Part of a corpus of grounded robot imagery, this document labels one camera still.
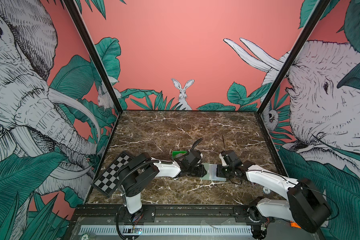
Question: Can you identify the black frame post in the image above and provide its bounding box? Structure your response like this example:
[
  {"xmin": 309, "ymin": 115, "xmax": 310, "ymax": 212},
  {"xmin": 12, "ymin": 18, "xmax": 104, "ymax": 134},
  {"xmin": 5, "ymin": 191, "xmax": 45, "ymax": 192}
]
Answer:
[
  {"xmin": 63, "ymin": 0, "xmax": 123, "ymax": 115},
  {"xmin": 257, "ymin": 0, "xmax": 330, "ymax": 115}
]

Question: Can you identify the white perforated cable duct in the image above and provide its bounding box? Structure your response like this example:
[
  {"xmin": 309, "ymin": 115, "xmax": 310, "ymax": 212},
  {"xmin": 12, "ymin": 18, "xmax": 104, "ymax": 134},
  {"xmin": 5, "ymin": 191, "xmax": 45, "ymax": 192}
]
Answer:
[{"xmin": 78, "ymin": 225, "xmax": 252, "ymax": 236}]

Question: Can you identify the small round white sticker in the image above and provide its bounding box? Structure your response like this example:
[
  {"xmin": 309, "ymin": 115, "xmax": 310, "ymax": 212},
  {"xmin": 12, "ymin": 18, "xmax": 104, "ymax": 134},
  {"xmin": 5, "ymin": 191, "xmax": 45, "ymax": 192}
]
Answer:
[{"xmin": 263, "ymin": 187, "xmax": 272, "ymax": 195}]

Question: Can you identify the left black frame post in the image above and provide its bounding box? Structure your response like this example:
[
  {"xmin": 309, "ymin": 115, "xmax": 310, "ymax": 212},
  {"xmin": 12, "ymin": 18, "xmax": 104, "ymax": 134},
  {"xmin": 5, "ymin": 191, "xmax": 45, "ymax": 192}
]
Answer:
[{"xmin": 63, "ymin": 0, "xmax": 123, "ymax": 115}]

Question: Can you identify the black white checkerboard plate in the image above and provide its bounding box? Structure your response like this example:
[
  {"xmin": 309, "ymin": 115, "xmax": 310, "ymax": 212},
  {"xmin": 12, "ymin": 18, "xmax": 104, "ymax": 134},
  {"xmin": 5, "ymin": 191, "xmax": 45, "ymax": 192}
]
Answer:
[{"xmin": 92, "ymin": 151, "xmax": 135, "ymax": 198}]

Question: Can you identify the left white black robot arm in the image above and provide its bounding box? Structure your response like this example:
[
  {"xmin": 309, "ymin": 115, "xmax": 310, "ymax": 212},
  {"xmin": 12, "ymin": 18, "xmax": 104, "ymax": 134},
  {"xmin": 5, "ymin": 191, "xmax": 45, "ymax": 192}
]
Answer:
[{"xmin": 117, "ymin": 150, "xmax": 207, "ymax": 215}]

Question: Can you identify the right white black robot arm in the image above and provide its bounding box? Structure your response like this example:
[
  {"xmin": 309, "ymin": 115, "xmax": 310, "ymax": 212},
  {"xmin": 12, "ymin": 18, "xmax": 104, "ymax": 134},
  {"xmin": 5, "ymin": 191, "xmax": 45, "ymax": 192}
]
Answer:
[{"xmin": 218, "ymin": 150, "xmax": 332, "ymax": 239}]

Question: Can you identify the right black frame post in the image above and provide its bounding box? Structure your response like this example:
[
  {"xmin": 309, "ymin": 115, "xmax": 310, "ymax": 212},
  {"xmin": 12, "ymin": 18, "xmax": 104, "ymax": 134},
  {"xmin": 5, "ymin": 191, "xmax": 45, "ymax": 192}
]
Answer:
[{"xmin": 257, "ymin": 0, "xmax": 330, "ymax": 115}]

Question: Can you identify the black front mounting rail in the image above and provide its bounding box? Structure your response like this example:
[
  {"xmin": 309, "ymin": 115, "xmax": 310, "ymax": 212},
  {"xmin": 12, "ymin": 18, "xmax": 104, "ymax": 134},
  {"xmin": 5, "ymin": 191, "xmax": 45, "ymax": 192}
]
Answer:
[{"xmin": 72, "ymin": 204, "xmax": 251, "ymax": 223}]

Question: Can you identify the orange plastic clip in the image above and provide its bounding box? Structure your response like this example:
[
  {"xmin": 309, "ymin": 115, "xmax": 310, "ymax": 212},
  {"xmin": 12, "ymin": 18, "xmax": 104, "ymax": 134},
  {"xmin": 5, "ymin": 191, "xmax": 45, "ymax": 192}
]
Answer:
[{"xmin": 290, "ymin": 222, "xmax": 301, "ymax": 229}]

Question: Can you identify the green plastic card tray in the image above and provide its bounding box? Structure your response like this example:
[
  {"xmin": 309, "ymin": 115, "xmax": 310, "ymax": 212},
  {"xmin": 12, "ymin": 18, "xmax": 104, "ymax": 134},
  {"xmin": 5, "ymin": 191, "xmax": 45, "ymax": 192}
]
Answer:
[{"xmin": 172, "ymin": 151, "xmax": 188, "ymax": 159}]

